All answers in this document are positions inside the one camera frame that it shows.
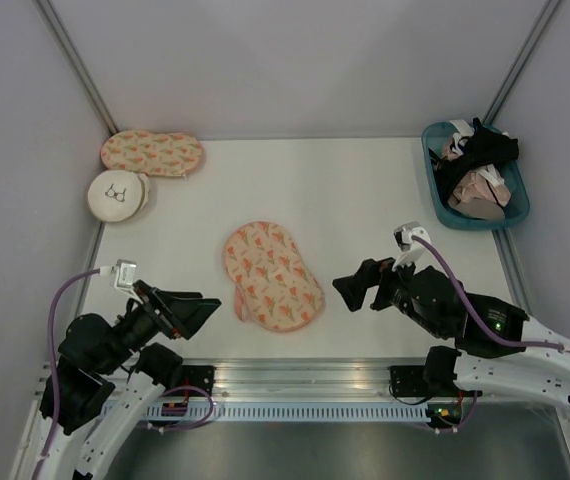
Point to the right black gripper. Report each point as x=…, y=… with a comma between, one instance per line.
x=352, y=287

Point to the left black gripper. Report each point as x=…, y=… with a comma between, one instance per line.
x=176, y=312

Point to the floral mesh laundry bag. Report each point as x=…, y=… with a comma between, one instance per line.
x=273, y=286

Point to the black bra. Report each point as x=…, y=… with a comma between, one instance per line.
x=486, y=147

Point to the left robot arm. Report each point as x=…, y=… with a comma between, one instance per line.
x=105, y=376

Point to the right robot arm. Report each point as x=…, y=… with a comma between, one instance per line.
x=487, y=345

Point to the round cream laundry bag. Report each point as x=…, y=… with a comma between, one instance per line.
x=118, y=195

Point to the taupe bra in basket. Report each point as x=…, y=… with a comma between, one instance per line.
x=478, y=208

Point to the pink bra in basket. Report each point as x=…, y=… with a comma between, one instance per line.
x=462, y=184

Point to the white bra in basket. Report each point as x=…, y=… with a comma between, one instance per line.
x=463, y=132

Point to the teal plastic basket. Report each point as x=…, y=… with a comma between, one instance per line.
x=434, y=137

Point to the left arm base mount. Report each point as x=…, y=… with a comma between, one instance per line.
x=195, y=381

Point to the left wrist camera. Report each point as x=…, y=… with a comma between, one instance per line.
x=121, y=276

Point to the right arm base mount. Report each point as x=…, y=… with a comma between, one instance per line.
x=406, y=382

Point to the aluminium front rail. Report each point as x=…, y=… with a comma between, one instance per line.
x=366, y=380

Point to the white slotted cable duct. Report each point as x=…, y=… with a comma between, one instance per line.
x=288, y=412

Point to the right aluminium frame post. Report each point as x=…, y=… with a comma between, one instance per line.
x=536, y=33

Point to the aluminium frame post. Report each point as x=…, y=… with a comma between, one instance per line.
x=536, y=33
x=61, y=36

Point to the left aluminium frame post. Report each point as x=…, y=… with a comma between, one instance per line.
x=61, y=36

